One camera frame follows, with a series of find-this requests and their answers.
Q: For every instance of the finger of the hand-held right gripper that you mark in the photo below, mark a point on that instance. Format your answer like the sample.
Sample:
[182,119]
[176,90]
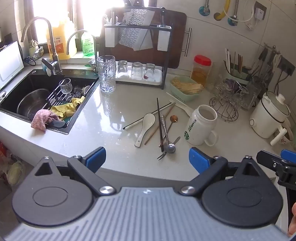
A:
[266,158]
[289,154]

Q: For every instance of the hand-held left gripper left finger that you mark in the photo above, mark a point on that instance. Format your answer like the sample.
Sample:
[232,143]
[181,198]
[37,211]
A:
[96,158]

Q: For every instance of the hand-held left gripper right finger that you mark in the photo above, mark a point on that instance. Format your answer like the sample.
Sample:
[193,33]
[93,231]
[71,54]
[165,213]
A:
[198,160]

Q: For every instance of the small steel fork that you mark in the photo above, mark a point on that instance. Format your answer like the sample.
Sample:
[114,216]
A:
[177,139]

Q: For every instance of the white ceramic mug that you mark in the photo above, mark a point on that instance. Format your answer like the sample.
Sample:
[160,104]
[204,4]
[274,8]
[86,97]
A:
[196,129]

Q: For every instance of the black chopstick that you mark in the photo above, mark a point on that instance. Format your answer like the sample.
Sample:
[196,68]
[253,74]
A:
[160,141]
[158,109]

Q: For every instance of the copper spoon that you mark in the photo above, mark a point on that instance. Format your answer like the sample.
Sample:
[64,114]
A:
[174,118]

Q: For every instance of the white chopstick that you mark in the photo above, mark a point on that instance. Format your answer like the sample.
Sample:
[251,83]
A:
[133,123]

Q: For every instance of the wooden chopstick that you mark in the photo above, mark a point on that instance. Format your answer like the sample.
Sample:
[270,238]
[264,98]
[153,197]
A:
[150,138]

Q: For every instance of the white ceramic spoon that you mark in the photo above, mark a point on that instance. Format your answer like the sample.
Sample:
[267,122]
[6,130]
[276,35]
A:
[148,119]

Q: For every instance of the hanging kitchen utensils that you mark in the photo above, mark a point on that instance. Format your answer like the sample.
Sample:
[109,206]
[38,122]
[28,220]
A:
[268,62]

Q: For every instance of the person's right hand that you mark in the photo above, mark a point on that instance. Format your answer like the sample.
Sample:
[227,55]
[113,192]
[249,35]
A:
[294,217]

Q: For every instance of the white electric cooker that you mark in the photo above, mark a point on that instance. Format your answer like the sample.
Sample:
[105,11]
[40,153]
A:
[266,115]

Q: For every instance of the white plastic utensil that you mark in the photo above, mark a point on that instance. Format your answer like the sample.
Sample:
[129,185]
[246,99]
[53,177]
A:
[182,107]

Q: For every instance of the yellow cloth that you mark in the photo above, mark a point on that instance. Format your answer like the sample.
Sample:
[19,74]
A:
[69,107]

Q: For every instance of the large clear glass mug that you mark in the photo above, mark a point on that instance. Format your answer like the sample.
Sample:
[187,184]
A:
[253,95]

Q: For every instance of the green plastic basket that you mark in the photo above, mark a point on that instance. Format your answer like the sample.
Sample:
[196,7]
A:
[182,96]

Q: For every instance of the pink cloth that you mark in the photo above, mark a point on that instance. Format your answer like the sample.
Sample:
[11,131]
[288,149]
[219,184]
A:
[41,117]

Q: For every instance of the crystal stem glass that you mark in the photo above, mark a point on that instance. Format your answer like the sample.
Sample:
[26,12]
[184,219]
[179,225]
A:
[223,89]
[240,95]

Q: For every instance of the dried noodles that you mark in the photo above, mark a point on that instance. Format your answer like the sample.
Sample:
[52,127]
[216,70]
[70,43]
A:
[187,87]

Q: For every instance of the sink drain rack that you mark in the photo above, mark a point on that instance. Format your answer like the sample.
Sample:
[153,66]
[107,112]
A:
[55,95]

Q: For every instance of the crystal wine glass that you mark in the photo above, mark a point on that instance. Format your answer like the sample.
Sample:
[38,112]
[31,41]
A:
[65,84]

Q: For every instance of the purple bowl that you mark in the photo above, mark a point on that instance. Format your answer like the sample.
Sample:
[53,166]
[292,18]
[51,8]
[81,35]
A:
[232,84]

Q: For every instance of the plastic bags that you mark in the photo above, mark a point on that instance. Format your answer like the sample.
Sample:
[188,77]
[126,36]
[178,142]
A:
[13,169]

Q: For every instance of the tall textured glass mug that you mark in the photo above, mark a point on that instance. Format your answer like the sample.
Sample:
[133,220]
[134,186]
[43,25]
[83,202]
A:
[106,74]

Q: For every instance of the green utensil holder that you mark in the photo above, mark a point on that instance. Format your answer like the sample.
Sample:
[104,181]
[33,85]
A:
[238,77]

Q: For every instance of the steel pot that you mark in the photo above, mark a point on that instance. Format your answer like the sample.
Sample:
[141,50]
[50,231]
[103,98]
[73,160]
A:
[32,99]

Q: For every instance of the red lid plastic jar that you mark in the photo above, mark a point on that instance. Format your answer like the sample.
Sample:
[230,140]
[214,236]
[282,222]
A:
[201,69]

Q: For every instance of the white drip tray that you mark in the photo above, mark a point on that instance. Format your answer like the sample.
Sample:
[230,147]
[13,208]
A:
[158,77]

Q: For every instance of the upturned drinking glass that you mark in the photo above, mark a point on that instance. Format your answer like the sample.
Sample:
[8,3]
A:
[122,69]
[137,70]
[149,71]

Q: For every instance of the black metal rack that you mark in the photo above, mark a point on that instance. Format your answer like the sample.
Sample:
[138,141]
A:
[167,69]

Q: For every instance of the bundle of chopsticks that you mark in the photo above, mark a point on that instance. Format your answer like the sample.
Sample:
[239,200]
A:
[233,60]

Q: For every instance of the black sink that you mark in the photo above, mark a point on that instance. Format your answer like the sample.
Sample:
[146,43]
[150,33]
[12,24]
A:
[13,92]

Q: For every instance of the slim steel faucet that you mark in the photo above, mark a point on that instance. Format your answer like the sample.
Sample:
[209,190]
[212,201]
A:
[94,51]

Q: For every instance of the green detergent bottle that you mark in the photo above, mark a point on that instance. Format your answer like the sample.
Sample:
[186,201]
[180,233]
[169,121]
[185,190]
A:
[87,44]

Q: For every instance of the brown wooden cutting board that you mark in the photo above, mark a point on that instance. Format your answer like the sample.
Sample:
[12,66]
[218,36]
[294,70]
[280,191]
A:
[178,46]

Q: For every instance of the tall steel faucet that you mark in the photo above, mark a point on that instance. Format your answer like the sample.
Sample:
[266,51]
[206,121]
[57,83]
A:
[52,46]

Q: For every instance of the yellow detergent jug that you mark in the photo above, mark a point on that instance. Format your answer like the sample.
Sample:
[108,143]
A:
[61,41]

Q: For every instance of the white rack holder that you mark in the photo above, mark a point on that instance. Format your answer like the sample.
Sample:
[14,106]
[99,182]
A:
[111,37]
[164,39]

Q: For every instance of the white board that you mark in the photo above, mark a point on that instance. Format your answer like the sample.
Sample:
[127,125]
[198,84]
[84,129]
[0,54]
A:
[10,64]

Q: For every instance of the silver textured mat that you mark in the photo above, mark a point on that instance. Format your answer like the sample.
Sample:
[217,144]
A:
[134,30]

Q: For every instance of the black wall socket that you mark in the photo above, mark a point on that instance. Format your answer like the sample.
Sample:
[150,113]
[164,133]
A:
[286,66]

